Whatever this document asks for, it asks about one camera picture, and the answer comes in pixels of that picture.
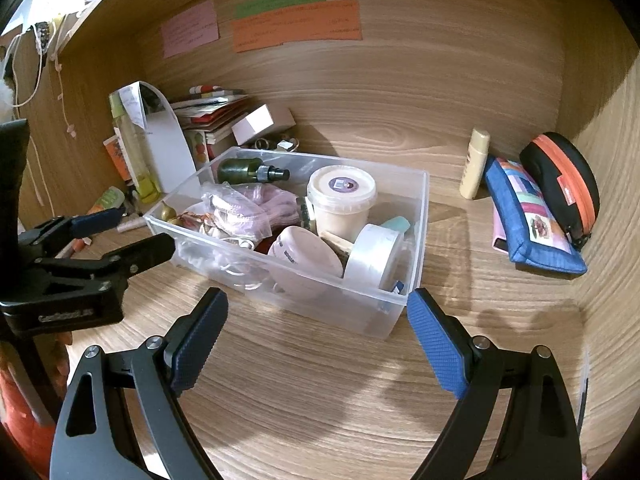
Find small white tube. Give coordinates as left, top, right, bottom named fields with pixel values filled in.
left=117, top=212, right=151, bottom=233

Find pink flat case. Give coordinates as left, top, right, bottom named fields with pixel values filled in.
left=492, top=200, right=511, bottom=253

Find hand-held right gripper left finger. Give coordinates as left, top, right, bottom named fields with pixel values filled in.
left=48, top=287, right=230, bottom=480

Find cream plastic bottle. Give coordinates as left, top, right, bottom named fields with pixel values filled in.
left=459, top=128, right=492, bottom=200

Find stack of books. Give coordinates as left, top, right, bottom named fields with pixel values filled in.
left=170, top=87, right=251, bottom=171

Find tall yellow bottle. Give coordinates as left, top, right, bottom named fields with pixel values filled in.
left=109, top=92, right=161, bottom=203

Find person's left forearm orange sleeve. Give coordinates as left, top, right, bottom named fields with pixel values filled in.
left=0, top=355, right=56, bottom=466

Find bowl of keys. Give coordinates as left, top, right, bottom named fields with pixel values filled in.
left=245, top=132, right=301, bottom=154

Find white hanging cord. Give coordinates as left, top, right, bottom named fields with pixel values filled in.
left=10, top=25, right=77, bottom=206

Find teal small item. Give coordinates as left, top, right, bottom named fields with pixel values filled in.
left=382, top=216, right=413, bottom=236

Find clear plastic storage box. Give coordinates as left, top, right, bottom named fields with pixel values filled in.
left=143, top=146, right=431, bottom=339

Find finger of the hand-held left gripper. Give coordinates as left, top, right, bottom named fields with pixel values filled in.
left=97, top=232, right=177, bottom=281
left=67, top=205, right=126, bottom=239

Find frosted round cosmetic jar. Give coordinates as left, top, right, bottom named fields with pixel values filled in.
left=344, top=223, right=406, bottom=293

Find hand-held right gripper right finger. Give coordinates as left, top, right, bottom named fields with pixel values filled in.
left=406, top=287, right=585, bottom=480

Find green sticky note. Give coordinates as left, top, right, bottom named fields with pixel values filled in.
left=234, top=0, right=327, bottom=20

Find small wooden block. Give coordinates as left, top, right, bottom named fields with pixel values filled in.
left=320, top=232, right=356, bottom=261

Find orange card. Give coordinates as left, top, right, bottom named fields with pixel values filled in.
left=103, top=135, right=133, bottom=183

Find green orange tube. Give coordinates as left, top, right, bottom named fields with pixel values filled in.
left=87, top=186, right=126, bottom=216

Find green bottle black sprayer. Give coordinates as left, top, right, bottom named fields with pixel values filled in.
left=216, top=157, right=291, bottom=186

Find blue patchwork pouch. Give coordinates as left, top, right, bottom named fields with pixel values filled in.
left=482, top=156, right=588, bottom=277

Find white arched stand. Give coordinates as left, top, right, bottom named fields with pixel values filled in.
left=110, top=80, right=197, bottom=196

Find pale pink cardboard box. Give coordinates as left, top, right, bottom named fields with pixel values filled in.
left=231, top=104, right=297, bottom=147

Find pink round compact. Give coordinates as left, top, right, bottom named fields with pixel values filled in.
left=267, top=225, right=346, bottom=302

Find black orange zipper case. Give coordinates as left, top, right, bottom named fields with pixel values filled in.
left=519, top=132, right=600, bottom=251

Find person's left hand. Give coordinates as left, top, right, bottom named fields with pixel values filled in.
left=49, top=331, right=70, bottom=388

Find orange pen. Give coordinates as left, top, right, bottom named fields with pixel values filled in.
left=55, top=237, right=93, bottom=261

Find pink sticky note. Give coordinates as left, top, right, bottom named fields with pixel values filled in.
left=161, top=0, right=221, bottom=59

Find wooden desktop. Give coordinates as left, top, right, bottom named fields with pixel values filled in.
left=65, top=125, right=591, bottom=480

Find plastic bag of pink cord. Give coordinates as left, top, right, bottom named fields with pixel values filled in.
left=182, top=182, right=301, bottom=246

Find white lidded tub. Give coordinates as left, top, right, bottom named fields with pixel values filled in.
left=306, top=165, right=377, bottom=243

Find orange sticky note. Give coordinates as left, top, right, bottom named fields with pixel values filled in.
left=231, top=0, right=363, bottom=54

